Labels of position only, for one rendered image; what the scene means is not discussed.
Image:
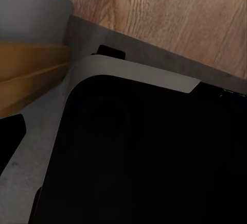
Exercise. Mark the door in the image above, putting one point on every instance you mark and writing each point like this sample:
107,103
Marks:
28,71

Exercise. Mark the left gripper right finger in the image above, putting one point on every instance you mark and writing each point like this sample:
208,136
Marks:
239,130

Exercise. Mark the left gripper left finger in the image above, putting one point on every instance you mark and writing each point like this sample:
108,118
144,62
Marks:
12,131

